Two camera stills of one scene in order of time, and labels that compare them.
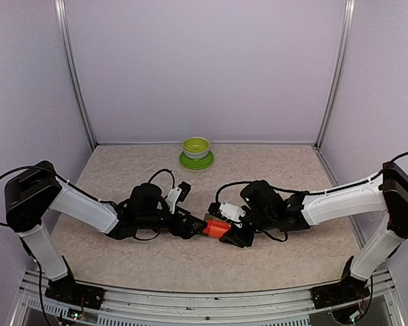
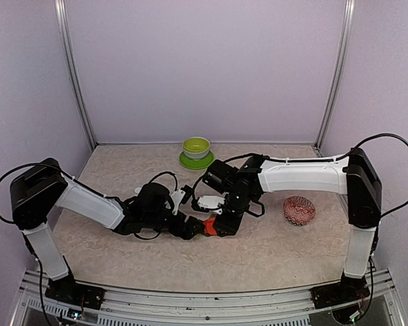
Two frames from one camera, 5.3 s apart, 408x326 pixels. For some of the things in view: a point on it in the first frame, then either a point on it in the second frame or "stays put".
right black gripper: [236, 238] -> [229, 227]
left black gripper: [185, 233] stays put
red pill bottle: [215, 229] stays put
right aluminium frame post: [340, 68] stays put
